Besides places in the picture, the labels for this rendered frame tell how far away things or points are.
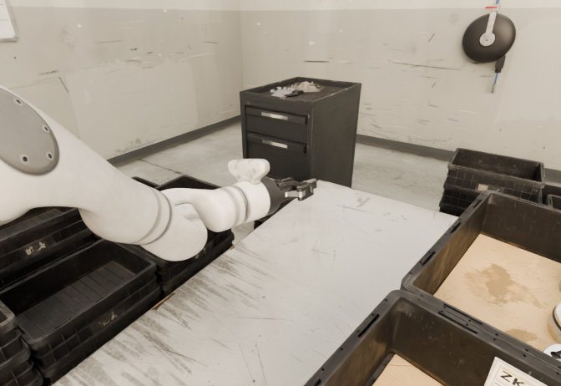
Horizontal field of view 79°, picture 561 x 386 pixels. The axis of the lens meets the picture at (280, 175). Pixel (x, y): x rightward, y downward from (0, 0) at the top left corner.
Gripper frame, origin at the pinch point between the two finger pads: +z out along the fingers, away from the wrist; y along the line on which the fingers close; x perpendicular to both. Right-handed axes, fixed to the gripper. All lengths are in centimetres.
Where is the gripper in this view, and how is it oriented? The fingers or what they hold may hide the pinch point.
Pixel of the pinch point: (300, 184)
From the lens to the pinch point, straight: 74.3
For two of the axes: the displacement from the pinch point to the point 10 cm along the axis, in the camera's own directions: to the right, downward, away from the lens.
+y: 7.7, 0.3, -6.4
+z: 6.3, -1.7, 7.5
